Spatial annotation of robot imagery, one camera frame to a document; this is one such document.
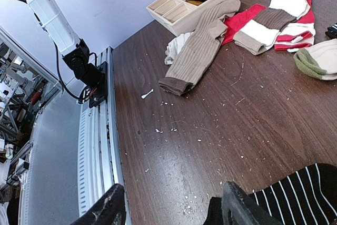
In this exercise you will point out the tan ankle sock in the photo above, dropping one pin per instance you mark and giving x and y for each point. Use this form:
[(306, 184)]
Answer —
[(318, 61)]

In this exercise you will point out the brown beige sock pair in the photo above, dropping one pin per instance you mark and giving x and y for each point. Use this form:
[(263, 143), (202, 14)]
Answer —
[(200, 49)]

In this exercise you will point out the wooden compartment box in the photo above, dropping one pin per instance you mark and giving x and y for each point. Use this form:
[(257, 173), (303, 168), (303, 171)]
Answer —
[(179, 16)]

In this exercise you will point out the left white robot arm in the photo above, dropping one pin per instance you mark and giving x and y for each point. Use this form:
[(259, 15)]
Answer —
[(75, 53)]

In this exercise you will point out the black striped ankle sock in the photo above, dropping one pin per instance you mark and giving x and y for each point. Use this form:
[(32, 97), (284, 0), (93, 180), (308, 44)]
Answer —
[(307, 196)]

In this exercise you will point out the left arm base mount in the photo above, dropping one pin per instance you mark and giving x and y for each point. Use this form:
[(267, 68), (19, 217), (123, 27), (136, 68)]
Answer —
[(97, 94)]

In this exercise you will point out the white scrap on table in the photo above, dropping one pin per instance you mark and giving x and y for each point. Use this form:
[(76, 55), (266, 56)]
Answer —
[(147, 94)]

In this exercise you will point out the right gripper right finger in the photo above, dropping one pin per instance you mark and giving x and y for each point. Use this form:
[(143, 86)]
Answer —
[(239, 208)]

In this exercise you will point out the aluminium front rail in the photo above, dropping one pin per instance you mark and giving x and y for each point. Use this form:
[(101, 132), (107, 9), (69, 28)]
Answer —
[(74, 159)]

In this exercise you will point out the black white striped sock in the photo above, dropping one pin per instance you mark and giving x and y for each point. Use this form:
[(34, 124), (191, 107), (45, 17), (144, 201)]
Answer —
[(331, 31)]

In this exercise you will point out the red beige striped socks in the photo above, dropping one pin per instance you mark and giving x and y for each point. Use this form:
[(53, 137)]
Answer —
[(257, 28)]

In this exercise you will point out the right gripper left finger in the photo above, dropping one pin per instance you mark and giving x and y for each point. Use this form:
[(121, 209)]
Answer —
[(109, 209)]

